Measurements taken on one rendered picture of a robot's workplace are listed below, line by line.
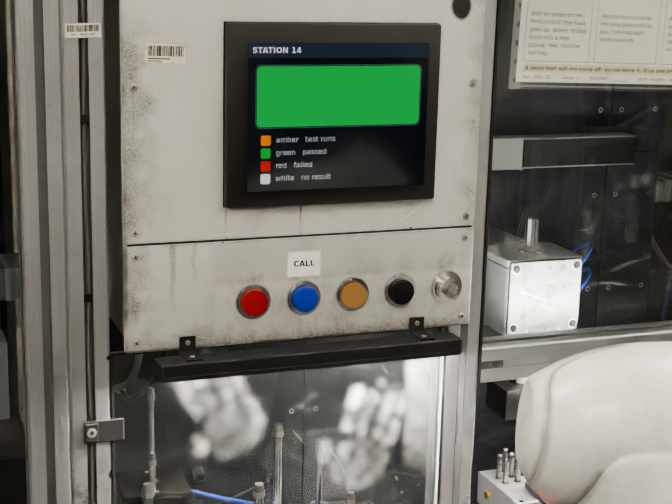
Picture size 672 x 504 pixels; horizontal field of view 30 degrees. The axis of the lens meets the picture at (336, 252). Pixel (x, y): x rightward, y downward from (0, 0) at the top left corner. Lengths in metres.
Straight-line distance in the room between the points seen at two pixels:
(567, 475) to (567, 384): 0.07
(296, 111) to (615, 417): 0.54
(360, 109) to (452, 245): 0.21
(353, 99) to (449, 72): 0.13
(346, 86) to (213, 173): 0.17
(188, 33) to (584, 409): 0.60
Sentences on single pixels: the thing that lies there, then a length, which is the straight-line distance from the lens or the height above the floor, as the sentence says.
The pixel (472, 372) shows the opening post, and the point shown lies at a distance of 1.57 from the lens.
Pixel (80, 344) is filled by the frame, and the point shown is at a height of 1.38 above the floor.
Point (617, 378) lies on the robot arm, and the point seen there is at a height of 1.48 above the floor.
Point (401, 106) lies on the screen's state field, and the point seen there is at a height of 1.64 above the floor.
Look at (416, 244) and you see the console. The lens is 1.47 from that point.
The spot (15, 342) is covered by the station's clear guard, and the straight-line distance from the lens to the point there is 1.41.
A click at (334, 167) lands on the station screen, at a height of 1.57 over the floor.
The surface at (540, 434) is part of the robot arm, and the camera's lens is 1.02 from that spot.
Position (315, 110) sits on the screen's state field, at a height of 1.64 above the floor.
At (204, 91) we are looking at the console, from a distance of 1.36.
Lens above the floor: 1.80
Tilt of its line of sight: 13 degrees down
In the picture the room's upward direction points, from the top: 1 degrees clockwise
